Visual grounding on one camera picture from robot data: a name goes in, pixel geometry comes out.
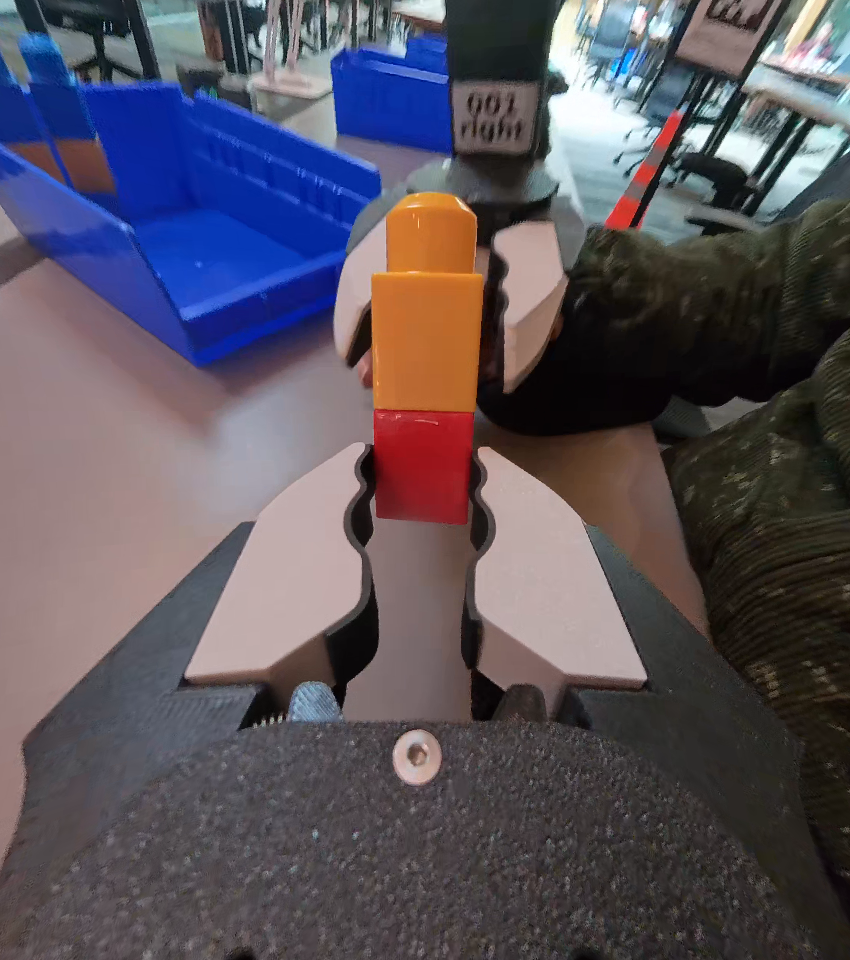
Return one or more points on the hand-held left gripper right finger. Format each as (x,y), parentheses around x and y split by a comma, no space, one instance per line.
(560,600)

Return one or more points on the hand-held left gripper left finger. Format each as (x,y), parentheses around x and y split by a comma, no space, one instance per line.
(275,600)

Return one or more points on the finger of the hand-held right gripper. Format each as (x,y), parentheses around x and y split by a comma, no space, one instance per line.
(533,285)
(353,300)

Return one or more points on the blue plastic bin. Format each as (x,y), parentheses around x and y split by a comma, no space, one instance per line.
(229,262)
(387,105)

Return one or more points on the red mega block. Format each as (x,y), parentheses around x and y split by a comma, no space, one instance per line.
(421,472)

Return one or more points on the person's right hand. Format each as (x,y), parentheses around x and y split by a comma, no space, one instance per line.
(365,371)

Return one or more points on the orange traffic cone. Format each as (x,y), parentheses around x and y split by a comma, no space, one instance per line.
(639,187)

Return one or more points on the black office chair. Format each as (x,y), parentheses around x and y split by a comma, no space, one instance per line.
(717,176)

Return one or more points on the black and white marker sign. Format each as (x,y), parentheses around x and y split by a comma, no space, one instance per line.
(729,30)

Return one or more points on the person in green sweater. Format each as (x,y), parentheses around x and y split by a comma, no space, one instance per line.
(807,562)

